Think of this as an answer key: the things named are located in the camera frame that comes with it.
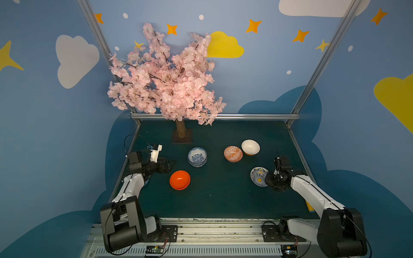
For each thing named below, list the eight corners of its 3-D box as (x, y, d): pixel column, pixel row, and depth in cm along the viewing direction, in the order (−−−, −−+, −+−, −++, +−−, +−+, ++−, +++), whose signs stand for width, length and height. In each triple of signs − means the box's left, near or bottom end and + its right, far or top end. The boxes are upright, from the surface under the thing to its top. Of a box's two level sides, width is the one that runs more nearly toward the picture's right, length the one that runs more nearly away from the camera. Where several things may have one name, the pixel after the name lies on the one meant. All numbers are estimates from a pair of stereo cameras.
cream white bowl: (242, 157, 104) (243, 153, 100) (240, 143, 111) (241, 138, 107) (260, 157, 104) (262, 153, 100) (256, 143, 111) (258, 139, 108)
